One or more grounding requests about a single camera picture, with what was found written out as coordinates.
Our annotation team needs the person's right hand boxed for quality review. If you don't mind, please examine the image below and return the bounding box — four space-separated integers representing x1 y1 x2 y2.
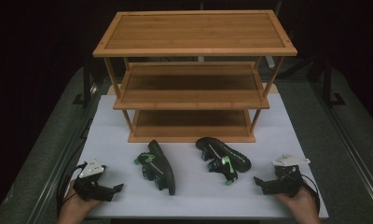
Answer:
273 186 322 224

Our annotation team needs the white board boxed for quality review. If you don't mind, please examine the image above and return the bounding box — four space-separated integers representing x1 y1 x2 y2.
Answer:
59 92 329 219

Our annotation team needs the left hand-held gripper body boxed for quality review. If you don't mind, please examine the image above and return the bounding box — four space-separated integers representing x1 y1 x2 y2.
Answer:
72 157 115 203

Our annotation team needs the black metal stand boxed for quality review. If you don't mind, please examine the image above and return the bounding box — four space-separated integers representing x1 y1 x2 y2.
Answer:
322 57 347 108
72 57 99 109

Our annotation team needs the black sandal with green strap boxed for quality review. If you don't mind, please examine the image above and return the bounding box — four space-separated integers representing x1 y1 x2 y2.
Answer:
133 139 176 197
195 136 253 187

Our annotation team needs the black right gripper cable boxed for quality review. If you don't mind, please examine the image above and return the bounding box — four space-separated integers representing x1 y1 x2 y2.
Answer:
295 173 322 216

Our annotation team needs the tan wooden board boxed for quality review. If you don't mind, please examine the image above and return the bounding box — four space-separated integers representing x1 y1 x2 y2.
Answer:
107 82 280 96

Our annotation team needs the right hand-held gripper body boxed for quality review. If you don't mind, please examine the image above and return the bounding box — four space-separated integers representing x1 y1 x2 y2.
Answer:
268 153 311 198

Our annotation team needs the three-tier wooden shoe rack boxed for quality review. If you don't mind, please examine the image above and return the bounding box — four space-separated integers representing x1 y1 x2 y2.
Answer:
92 9 298 144

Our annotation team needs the metal table rail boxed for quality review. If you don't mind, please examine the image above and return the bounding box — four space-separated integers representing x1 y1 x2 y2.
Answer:
310 82 373 216
27 83 100 224

